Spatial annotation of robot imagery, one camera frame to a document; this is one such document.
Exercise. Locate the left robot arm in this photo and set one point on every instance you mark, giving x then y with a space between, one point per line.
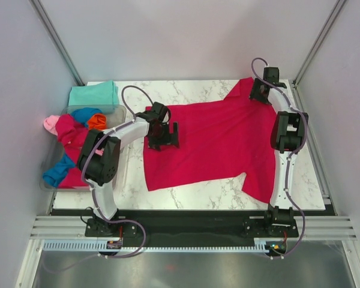
98 160

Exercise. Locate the crimson t shirt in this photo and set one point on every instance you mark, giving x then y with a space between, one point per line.
71 135
219 139

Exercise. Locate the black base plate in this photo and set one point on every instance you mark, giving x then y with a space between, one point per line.
171 228

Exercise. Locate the aluminium frame post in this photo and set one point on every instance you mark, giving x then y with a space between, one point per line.
320 39
56 39

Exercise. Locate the aluminium frame rail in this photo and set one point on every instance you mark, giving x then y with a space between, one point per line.
325 188

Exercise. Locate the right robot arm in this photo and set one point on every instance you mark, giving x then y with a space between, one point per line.
288 137

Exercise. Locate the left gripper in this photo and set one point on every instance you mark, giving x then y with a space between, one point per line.
155 144

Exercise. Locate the orange t shirt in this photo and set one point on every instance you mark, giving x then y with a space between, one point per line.
97 121

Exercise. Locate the blue t shirt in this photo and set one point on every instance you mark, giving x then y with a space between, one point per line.
54 176

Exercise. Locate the right aluminium frame post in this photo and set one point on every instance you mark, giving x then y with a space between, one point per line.
320 39

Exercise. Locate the left aluminium frame post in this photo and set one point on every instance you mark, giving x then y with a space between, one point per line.
56 39

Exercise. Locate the light pink t shirt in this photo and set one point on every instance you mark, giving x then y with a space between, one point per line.
50 124

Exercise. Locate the teal folded t shirt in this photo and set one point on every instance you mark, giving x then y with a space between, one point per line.
103 94

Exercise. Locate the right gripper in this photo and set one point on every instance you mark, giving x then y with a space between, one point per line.
254 95

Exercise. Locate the white cable duct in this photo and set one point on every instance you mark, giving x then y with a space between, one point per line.
105 246

